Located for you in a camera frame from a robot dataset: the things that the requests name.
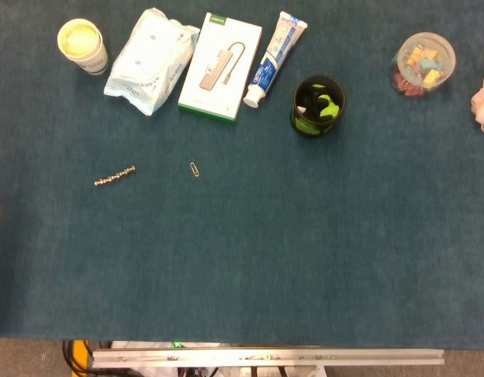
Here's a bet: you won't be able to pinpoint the white wet wipes pack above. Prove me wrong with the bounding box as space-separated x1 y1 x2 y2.
103 8 201 117

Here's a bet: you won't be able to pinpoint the yellow base part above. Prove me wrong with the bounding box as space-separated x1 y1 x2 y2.
71 339 94 373

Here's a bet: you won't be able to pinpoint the white paper cup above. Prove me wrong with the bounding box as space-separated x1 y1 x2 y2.
57 18 109 76

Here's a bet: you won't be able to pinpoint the blue table cloth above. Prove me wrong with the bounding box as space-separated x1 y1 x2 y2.
0 0 484 350

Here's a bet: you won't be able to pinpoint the white green hub box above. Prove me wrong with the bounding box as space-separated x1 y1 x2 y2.
177 12 263 126

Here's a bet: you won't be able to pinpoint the white blue toothpaste tube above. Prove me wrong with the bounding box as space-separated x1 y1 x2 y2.
242 10 309 108

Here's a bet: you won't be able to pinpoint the black mesh pen holder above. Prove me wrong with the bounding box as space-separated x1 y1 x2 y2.
291 75 347 139

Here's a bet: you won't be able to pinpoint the clear jar of binder clips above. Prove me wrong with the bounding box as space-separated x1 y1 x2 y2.
390 31 457 97

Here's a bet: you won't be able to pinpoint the black cables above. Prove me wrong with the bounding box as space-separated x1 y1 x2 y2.
61 339 94 374

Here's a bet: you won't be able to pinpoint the aluminium frame rail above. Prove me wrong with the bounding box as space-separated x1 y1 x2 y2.
91 347 446 368

